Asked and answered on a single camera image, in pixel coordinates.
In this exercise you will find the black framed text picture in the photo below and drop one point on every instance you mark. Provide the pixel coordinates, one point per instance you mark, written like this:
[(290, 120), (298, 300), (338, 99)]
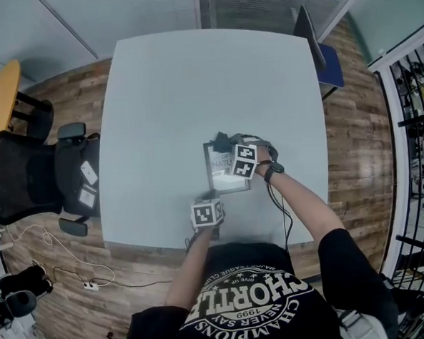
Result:
[(212, 172)]

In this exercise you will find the black metal shelf rack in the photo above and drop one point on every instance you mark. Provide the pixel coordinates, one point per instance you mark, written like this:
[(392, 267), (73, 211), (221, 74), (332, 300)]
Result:
[(417, 124)]

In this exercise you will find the yellow round side table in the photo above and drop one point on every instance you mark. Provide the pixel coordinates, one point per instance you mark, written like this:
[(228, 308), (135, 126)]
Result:
[(0, 103)]

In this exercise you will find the white power strip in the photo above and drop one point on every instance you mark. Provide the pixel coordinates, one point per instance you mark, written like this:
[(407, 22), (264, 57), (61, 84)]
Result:
[(92, 285)]

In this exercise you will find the person's right hand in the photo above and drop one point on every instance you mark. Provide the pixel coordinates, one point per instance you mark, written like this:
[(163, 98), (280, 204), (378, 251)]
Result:
[(264, 156)]

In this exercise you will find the white tag card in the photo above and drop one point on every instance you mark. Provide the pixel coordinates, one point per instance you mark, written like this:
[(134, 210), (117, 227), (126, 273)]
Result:
[(87, 198)]

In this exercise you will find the black shoes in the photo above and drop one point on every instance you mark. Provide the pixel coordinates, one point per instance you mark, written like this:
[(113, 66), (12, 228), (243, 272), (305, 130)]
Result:
[(22, 282)]

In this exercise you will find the grey round speaker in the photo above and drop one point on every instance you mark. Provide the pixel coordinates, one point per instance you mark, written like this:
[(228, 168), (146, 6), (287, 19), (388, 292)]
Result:
[(21, 302)]

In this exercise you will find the dark blue cloth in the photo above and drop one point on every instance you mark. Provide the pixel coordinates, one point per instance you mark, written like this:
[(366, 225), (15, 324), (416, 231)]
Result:
[(221, 141)]

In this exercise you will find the black mesh office chair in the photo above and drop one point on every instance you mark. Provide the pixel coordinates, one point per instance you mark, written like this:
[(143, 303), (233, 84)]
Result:
[(19, 177)]

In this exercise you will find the person's right forearm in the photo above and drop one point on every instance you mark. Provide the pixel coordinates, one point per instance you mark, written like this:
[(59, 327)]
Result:
[(300, 203)]

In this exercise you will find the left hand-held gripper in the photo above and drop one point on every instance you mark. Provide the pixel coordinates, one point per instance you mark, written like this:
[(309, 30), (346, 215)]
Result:
[(206, 215)]

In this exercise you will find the white table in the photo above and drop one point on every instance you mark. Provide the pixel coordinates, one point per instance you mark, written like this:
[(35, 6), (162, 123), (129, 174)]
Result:
[(193, 94)]

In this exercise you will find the person's black printed t-shirt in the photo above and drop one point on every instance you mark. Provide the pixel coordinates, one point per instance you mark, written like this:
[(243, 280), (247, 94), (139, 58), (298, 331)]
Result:
[(249, 306)]

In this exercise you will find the person's left forearm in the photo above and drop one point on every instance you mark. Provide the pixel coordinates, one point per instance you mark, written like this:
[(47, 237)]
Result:
[(189, 270)]

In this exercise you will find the black wristwatch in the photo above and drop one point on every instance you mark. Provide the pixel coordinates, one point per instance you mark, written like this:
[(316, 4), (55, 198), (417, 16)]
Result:
[(276, 168)]

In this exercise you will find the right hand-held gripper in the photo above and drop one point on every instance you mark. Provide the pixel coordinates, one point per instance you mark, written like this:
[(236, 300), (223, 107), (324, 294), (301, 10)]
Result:
[(243, 161)]

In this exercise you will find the blue chair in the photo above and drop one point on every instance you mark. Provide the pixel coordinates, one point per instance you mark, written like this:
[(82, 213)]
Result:
[(329, 65)]

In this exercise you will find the white phone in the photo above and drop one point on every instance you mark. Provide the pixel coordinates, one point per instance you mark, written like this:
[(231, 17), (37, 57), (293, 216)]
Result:
[(89, 172)]

